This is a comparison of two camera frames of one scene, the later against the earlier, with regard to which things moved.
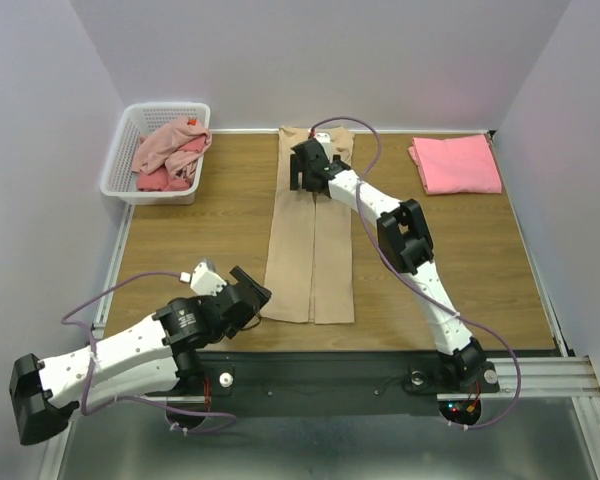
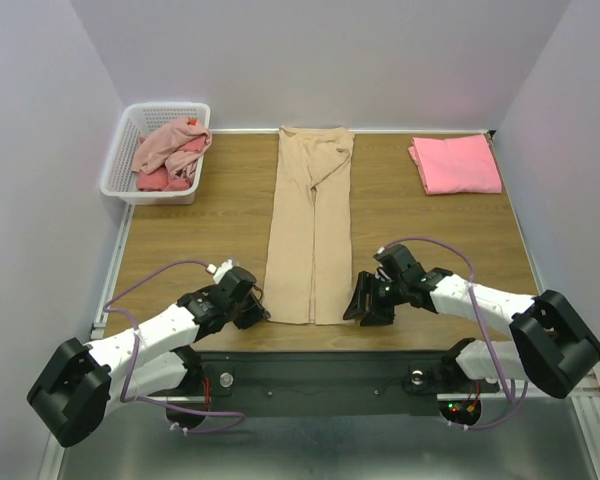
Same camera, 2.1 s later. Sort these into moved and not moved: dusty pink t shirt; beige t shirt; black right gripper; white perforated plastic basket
Moved: black right gripper
Not moved: white perforated plastic basket; dusty pink t shirt; beige t shirt
